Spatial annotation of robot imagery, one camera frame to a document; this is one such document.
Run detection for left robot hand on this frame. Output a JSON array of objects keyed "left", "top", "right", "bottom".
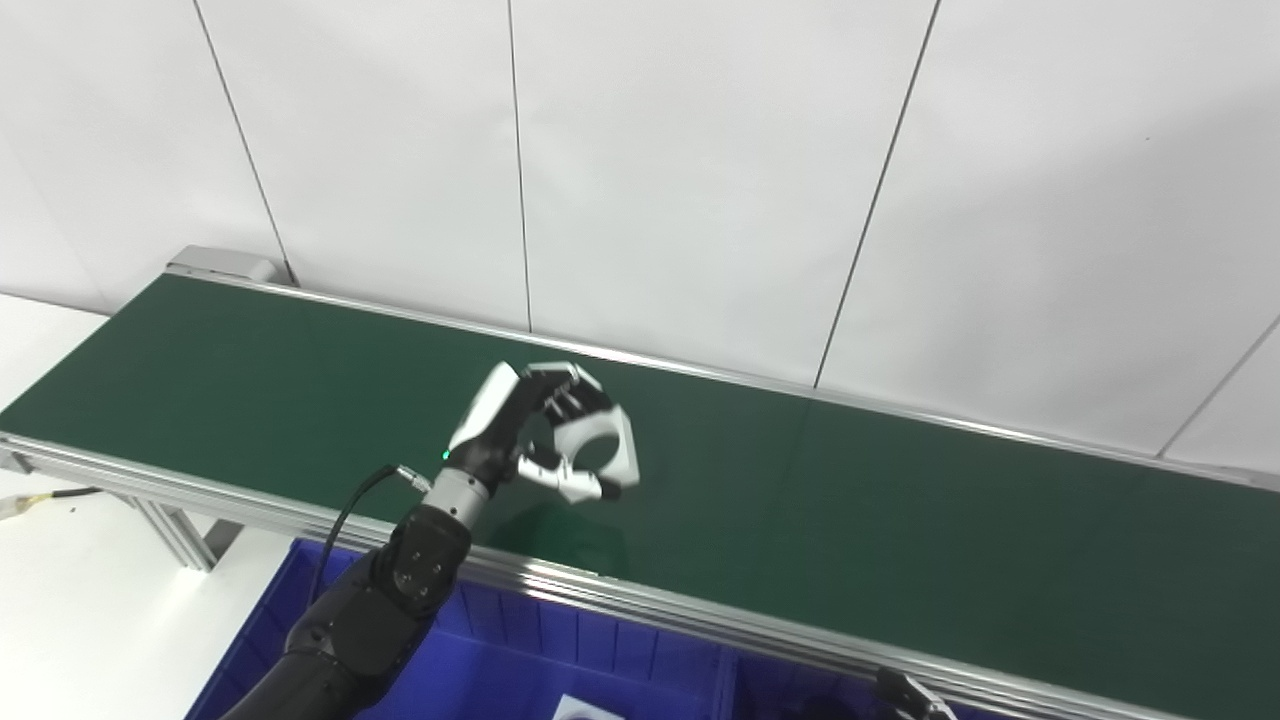
[{"left": 445, "top": 360, "right": 621, "bottom": 503}]

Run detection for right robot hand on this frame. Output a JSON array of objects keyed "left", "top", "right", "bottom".
[{"left": 878, "top": 668, "right": 957, "bottom": 720}]

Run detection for white square block round hole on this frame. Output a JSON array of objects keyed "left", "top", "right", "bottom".
[
  {"left": 553, "top": 695, "right": 627, "bottom": 720},
  {"left": 520, "top": 362, "right": 642, "bottom": 492}
]

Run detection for blue plastic bin black parts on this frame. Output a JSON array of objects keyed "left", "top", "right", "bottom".
[{"left": 715, "top": 650, "right": 1001, "bottom": 720}]

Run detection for blue plastic bin white parts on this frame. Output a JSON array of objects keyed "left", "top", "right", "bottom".
[{"left": 185, "top": 540, "right": 741, "bottom": 720}]

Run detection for grey conveyor end housing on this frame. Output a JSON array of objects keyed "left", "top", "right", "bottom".
[{"left": 165, "top": 245, "right": 292, "bottom": 287}]

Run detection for aluminium conveyor support leg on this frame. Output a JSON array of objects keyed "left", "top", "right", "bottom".
[{"left": 130, "top": 497, "right": 242, "bottom": 574}]

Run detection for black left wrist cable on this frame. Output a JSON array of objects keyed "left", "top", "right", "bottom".
[{"left": 305, "top": 463, "right": 433, "bottom": 611}]

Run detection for green conveyor belt aluminium frame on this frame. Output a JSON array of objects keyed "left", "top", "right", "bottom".
[{"left": 0, "top": 267, "right": 1280, "bottom": 720}]

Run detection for black cable yellow connector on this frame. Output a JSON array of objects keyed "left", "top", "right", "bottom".
[{"left": 0, "top": 487, "right": 103, "bottom": 522}]

